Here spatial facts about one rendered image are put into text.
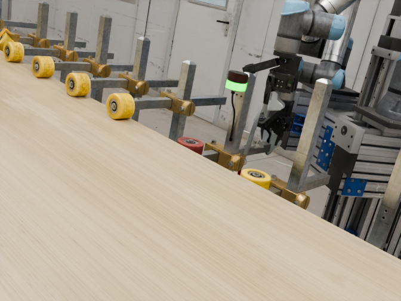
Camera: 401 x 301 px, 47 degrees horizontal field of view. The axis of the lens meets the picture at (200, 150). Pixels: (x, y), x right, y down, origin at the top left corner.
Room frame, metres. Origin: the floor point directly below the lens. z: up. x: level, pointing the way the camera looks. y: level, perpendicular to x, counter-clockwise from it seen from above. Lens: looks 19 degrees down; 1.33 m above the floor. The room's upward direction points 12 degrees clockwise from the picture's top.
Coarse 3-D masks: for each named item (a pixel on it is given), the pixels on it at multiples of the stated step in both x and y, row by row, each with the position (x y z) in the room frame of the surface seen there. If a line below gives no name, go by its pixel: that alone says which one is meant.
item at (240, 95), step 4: (232, 72) 1.33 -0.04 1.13; (236, 72) 1.34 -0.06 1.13; (240, 72) 1.35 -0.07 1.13; (228, 88) 1.33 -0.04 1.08; (232, 92) 1.34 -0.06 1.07; (236, 92) 1.38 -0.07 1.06; (240, 92) 1.37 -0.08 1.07; (244, 92) 1.36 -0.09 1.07; (232, 96) 1.34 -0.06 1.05; (236, 96) 1.37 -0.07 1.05; (240, 96) 1.36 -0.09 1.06; (232, 100) 1.34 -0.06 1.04; (232, 104) 1.35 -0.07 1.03; (232, 124) 1.36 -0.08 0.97; (232, 128) 1.36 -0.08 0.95; (232, 132) 1.36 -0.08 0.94
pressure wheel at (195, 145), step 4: (180, 140) 1.28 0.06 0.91; (184, 140) 1.30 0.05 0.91; (188, 140) 1.30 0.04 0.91; (192, 140) 1.29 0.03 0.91; (196, 140) 1.31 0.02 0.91; (180, 144) 1.27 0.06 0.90; (184, 144) 1.26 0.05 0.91; (188, 144) 1.26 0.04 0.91; (192, 144) 1.27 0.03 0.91; (196, 144) 1.28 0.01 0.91; (200, 144) 1.29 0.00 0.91; (188, 148) 1.26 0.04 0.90; (192, 148) 1.26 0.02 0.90; (196, 148) 1.26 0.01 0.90; (200, 148) 1.27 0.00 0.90; (196, 152) 1.26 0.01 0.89; (200, 152) 1.28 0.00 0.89
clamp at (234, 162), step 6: (210, 144) 1.42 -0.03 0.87; (204, 150) 1.42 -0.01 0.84; (216, 150) 1.39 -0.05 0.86; (222, 150) 1.38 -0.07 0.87; (222, 156) 1.37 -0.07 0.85; (228, 156) 1.35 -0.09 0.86; (234, 156) 1.35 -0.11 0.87; (240, 156) 1.36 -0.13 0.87; (216, 162) 1.38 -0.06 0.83; (222, 162) 1.37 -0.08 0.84; (228, 162) 1.35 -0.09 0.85; (234, 162) 1.34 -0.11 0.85; (240, 162) 1.36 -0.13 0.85; (228, 168) 1.35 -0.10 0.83; (234, 168) 1.34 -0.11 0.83; (240, 168) 1.36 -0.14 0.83
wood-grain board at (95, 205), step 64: (0, 64) 1.78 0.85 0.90; (0, 128) 1.10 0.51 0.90; (64, 128) 1.20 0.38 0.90; (128, 128) 1.31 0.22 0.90; (0, 192) 0.77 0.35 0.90; (64, 192) 0.82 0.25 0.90; (128, 192) 0.88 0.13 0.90; (192, 192) 0.95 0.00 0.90; (256, 192) 1.03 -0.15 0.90; (0, 256) 0.58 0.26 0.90; (64, 256) 0.61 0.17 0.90; (128, 256) 0.65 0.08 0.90; (192, 256) 0.69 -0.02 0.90; (256, 256) 0.73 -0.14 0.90; (320, 256) 0.78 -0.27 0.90; (384, 256) 0.83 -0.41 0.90
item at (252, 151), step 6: (264, 144) 1.58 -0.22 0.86; (270, 144) 1.59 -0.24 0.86; (210, 150) 1.38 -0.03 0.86; (240, 150) 1.46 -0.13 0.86; (252, 150) 1.52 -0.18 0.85; (258, 150) 1.54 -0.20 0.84; (264, 150) 1.57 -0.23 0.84; (204, 156) 1.33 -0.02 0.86; (210, 156) 1.35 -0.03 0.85; (216, 156) 1.37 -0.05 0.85
